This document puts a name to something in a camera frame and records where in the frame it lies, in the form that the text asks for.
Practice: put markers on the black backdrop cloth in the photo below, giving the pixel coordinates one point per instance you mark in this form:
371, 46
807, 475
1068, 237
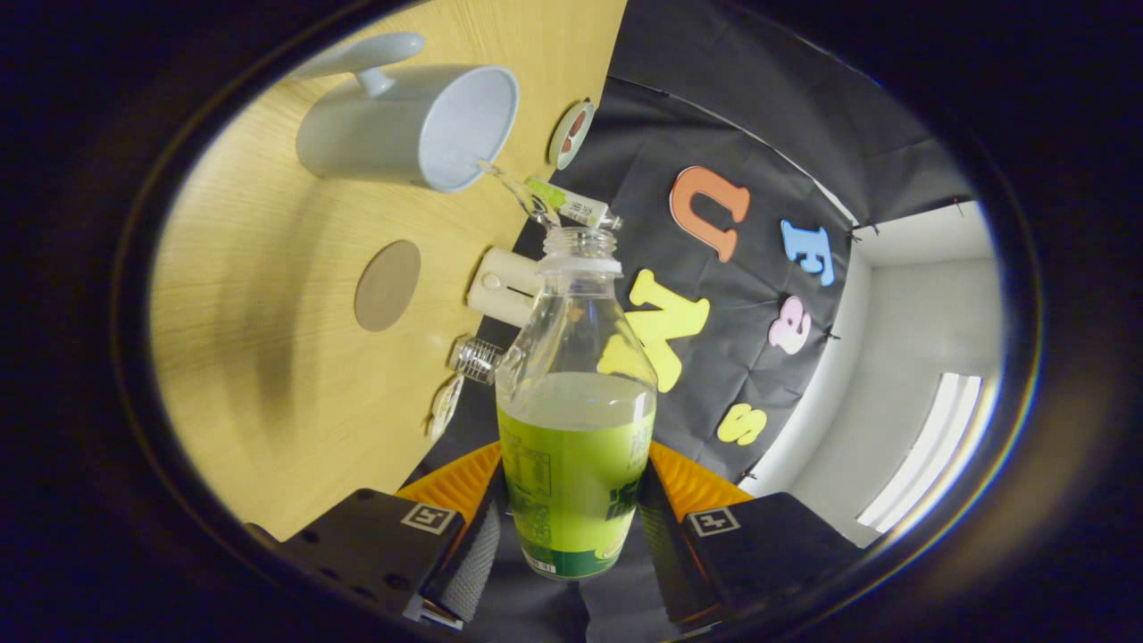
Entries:
714, 116

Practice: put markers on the white divided dish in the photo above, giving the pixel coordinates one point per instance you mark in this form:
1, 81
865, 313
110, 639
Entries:
445, 406

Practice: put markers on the ceiling light panel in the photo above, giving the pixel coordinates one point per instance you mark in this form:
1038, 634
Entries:
929, 446

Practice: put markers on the small white label drink bottle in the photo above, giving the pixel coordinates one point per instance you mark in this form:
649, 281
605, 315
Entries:
576, 205

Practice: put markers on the wooden table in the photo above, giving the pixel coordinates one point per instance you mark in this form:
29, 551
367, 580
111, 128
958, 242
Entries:
268, 268

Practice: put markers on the brown food piece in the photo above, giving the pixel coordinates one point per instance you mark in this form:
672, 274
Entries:
579, 118
571, 139

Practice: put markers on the pale green plate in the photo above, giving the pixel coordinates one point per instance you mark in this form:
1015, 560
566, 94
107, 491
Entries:
557, 147

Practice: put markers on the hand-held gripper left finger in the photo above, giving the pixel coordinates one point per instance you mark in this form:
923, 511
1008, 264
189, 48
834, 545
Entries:
375, 545

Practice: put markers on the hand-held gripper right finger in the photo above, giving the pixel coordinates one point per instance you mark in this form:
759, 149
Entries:
768, 545

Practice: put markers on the green label juice bottle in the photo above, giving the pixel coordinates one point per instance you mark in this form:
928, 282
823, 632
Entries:
571, 482

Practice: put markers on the white cup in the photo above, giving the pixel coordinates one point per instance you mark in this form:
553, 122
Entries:
384, 134

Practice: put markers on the white toaster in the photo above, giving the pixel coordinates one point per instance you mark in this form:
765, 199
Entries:
500, 286

